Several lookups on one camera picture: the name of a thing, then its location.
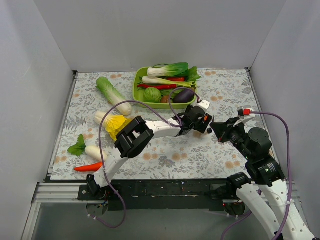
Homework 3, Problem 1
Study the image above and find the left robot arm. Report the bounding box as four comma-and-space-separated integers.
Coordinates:
86, 100, 213, 200

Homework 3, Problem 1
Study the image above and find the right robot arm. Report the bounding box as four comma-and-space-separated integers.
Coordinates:
210, 116, 316, 240

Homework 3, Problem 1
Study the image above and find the purple eggplant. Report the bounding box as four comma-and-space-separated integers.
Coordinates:
172, 89, 195, 104

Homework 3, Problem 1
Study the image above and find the red chili pepper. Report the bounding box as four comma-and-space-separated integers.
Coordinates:
137, 84, 178, 90

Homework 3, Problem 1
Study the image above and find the round green cabbage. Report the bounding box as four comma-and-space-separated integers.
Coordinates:
143, 87, 162, 103

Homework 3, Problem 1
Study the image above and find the green leafy lettuce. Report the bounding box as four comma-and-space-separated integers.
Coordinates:
185, 66, 201, 82

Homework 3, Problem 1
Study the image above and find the bok choy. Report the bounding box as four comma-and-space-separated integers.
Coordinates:
147, 62, 189, 78

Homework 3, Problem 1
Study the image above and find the green plastic basket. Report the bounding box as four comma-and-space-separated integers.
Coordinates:
132, 66, 197, 110

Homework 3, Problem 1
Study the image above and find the white celery stalk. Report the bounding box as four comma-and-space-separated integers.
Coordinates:
140, 76, 196, 88

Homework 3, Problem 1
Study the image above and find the yellow white baby cabbage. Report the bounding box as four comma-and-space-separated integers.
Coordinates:
102, 114, 133, 141

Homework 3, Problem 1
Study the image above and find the long green napa cabbage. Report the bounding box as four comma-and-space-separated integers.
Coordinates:
96, 76, 132, 116

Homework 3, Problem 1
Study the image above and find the orange carrot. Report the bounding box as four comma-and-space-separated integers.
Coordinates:
74, 162, 103, 172

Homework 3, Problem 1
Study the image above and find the white radish with leaves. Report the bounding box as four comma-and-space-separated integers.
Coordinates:
67, 134, 107, 162

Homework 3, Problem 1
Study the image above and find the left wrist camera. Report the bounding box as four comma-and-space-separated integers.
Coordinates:
196, 100, 210, 111

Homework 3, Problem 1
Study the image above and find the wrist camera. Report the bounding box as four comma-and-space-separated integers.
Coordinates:
234, 105, 256, 126
196, 100, 210, 111

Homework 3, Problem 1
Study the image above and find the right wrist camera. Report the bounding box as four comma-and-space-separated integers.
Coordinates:
234, 105, 256, 126

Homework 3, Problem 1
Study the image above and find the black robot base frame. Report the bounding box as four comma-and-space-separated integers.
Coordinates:
77, 179, 245, 215

